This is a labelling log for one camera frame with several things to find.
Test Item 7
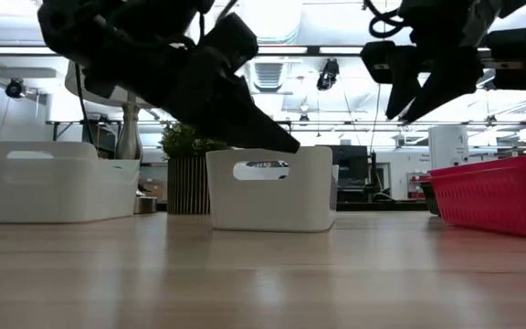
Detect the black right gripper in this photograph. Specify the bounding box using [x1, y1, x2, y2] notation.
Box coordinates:
[360, 27, 526, 125]

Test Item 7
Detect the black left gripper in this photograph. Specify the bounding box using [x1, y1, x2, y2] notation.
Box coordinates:
[37, 8, 301, 154]

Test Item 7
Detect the white plastic bin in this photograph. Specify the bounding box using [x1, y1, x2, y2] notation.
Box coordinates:
[0, 157, 142, 225]
[205, 144, 340, 234]
[0, 140, 142, 165]

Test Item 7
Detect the white cylindrical appliance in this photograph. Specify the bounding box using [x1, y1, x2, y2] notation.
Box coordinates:
[427, 123, 470, 171]

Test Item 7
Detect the green plant in ribbed pot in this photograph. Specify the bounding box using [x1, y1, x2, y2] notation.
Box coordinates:
[160, 122, 230, 216]

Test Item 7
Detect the white shade table lamp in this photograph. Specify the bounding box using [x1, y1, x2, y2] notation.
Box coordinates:
[64, 58, 160, 216]

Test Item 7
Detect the long ceiling light bar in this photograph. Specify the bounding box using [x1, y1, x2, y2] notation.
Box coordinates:
[0, 44, 526, 58]

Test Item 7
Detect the black ceiling spotlight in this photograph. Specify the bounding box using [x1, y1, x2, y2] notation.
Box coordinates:
[315, 58, 341, 91]

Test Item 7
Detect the brown cardboard box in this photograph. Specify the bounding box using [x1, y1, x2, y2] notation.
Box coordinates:
[140, 178, 169, 203]

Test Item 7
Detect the red and white box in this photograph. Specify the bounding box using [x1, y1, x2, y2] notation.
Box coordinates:
[406, 172, 430, 201]

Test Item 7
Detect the black monitor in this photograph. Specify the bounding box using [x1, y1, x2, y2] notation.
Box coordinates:
[335, 144, 370, 191]

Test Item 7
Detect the black plastic slotted basket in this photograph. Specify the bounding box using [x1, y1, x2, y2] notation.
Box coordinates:
[420, 178, 442, 217]

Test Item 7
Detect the red plastic mesh basket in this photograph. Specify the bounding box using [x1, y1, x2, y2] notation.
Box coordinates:
[428, 154, 526, 239]

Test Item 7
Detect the thin hanging wire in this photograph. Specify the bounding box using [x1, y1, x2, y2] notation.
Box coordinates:
[368, 95, 383, 152]

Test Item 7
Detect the silver ventilation duct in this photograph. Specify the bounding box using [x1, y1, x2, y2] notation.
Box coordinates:
[237, 0, 304, 95]

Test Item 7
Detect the black hanging cable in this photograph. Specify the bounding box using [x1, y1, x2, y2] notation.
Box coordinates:
[73, 62, 96, 146]

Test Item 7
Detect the black aluminium table frame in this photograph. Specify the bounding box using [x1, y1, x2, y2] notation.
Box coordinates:
[0, 199, 431, 223]

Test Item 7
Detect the black ceiling camera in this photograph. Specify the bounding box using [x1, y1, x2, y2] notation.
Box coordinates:
[4, 78, 26, 100]

